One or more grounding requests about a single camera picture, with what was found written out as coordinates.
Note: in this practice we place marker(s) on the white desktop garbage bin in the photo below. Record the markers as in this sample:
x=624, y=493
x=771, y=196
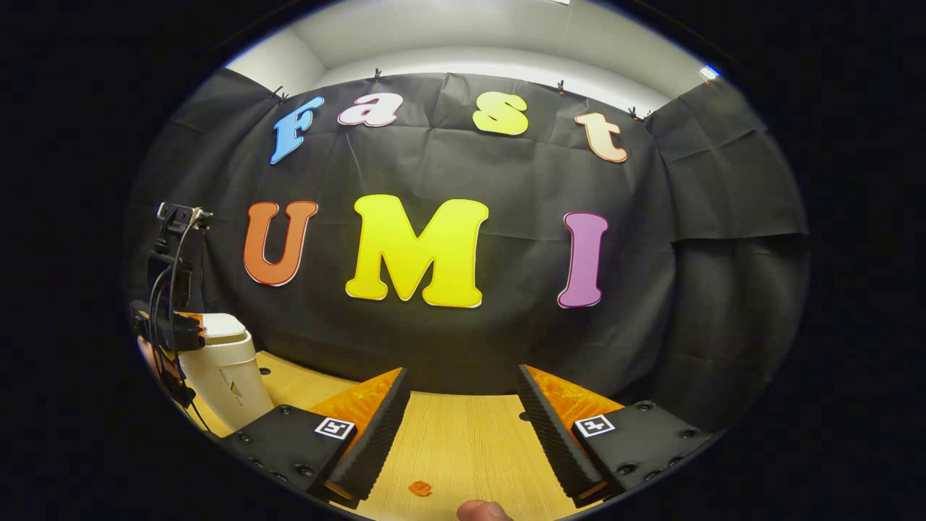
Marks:
x=224, y=369

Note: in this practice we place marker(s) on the black backdrop cloth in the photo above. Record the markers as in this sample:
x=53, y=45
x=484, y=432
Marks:
x=434, y=166

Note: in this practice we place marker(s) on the orange paper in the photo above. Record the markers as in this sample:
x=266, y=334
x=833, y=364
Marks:
x=420, y=488

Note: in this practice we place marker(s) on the wooden desktop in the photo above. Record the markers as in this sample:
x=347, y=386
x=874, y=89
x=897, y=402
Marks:
x=463, y=441

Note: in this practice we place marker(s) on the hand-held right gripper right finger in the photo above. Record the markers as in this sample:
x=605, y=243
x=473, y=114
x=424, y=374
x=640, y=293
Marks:
x=553, y=434

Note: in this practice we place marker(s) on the ceiling light panel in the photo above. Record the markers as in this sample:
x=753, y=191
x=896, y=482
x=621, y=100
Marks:
x=709, y=71

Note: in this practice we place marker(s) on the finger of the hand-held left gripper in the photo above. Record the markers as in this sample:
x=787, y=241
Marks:
x=189, y=317

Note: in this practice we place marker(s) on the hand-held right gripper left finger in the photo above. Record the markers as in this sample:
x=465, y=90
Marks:
x=376, y=434

